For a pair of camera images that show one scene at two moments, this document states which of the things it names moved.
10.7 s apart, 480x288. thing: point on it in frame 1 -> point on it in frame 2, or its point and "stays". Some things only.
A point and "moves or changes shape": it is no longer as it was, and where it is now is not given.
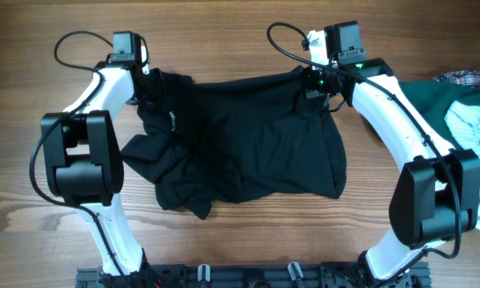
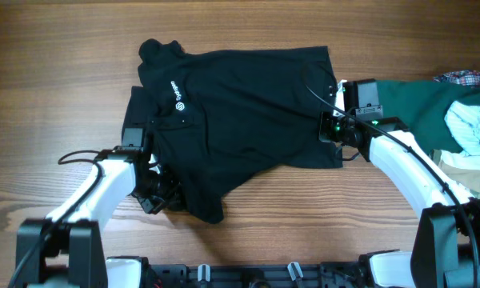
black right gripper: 307,79 -> 325,134
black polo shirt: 206,144 moves or changes shape
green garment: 433,99 stays
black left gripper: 145,99 -> 170,195
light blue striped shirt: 474,127 stays
